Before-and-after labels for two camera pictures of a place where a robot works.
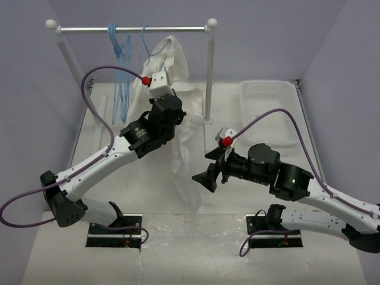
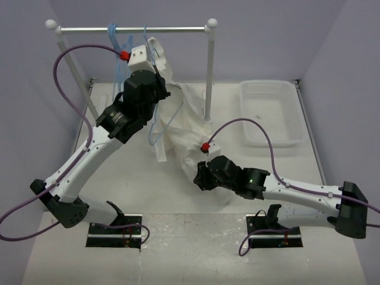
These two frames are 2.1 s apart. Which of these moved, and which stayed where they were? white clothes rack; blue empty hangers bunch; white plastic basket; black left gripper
Moved: black left gripper
Stayed: white plastic basket; blue empty hangers bunch; white clothes rack
